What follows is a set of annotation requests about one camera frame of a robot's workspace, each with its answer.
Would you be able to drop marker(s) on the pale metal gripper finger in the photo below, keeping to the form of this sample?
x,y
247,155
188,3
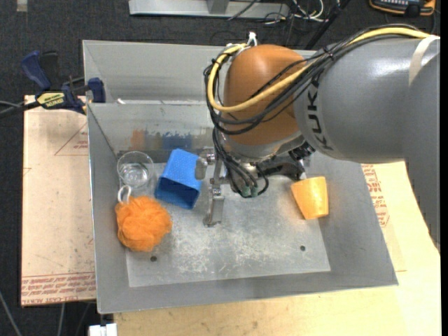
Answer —
x,y
215,208
200,168

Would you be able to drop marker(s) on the blue square container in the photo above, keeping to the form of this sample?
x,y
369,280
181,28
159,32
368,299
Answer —
x,y
180,177

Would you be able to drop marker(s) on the orange plastic cup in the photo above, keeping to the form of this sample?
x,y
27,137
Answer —
x,y
311,196

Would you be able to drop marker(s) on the grey metal bin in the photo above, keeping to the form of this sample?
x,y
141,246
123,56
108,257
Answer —
x,y
245,243

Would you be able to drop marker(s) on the clear glass cup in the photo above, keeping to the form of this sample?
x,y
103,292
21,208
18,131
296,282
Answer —
x,y
135,171

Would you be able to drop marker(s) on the orange mesh bath sponge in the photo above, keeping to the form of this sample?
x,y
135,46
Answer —
x,y
141,224

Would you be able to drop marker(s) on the brown cardboard board, red print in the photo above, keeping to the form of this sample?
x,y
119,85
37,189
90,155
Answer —
x,y
56,205

